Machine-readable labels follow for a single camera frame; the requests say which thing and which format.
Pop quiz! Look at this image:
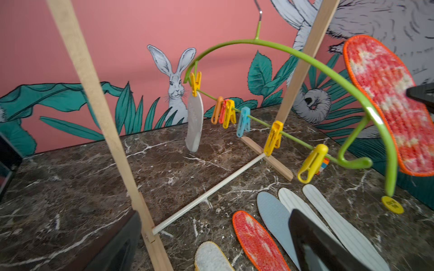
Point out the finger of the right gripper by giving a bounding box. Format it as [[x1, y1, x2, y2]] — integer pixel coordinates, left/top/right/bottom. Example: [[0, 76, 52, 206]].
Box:
[[406, 83, 434, 114]]

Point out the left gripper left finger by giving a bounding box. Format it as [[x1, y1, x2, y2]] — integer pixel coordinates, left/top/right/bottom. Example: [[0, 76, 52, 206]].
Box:
[[64, 210, 141, 271]]

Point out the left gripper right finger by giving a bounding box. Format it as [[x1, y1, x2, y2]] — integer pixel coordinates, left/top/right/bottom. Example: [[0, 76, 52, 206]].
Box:
[[289, 209, 369, 271]]

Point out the orange-edged felt insole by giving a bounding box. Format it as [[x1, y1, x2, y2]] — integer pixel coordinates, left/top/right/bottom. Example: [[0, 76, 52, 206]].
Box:
[[343, 35, 434, 177], [232, 211, 290, 271]]

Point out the grey bubbled foam insole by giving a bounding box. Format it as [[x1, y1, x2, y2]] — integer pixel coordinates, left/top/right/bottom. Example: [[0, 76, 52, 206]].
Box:
[[257, 192, 301, 271]]

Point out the green clothes hanger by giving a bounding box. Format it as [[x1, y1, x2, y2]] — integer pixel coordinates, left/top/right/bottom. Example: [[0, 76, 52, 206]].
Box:
[[183, 1, 398, 197]]

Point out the white embossed foam insole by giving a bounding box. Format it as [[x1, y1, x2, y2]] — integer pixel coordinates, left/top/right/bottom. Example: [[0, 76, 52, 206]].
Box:
[[185, 93, 204, 152]]

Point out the white thin insole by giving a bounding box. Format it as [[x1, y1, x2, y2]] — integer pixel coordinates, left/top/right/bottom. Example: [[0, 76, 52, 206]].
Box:
[[302, 184, 390, 271]]

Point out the yellow-edged felt insole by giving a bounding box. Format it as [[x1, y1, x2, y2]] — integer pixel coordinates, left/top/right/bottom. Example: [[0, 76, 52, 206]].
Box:
[[194, 241, 234, 271]]

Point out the yellow clothespin at hanger end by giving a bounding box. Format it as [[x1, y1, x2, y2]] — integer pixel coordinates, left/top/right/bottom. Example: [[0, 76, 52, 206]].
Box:
[[297, 144, 328, 184]]

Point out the multicoloured puzzle cube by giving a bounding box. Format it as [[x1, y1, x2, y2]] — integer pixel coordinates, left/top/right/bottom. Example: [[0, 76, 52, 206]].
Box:
[[316, 158, 330, 175]]

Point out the light blue clothespin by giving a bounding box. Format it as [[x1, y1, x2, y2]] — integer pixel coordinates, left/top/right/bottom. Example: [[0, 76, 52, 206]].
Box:
[[236, 106, 251, 138]]

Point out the red clothespin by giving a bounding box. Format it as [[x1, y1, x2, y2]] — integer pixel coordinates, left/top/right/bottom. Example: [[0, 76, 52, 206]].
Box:
[[218, 100, 226, 124]]

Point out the orange clothespin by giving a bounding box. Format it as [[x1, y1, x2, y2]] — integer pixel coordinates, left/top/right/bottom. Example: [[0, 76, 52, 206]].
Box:
[[211, 96, 224, 124]]

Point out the wooden hanger rack frame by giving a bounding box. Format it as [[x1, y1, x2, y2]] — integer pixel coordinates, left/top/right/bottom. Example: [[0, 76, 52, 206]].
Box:
[[47, 1, 339, 271]]

